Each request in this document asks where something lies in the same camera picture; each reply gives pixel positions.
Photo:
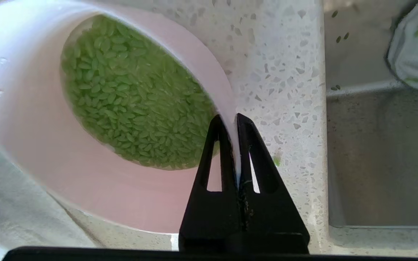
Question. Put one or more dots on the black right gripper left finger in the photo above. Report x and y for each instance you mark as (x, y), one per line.
(209, 217)

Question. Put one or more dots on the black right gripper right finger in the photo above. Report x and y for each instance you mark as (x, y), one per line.
(274, 217)

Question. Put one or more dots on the chopped green onion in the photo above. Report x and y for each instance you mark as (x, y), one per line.
(132, 98)

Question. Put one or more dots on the pink bowl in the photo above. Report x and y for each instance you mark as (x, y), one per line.
(31, 127)

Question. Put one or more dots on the steel sink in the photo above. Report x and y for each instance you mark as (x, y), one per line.
(383, 152)

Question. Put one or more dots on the white towel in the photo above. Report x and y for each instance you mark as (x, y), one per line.
(20, 217)

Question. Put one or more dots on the white crumpled cloth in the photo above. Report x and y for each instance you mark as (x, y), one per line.
(416, 54)

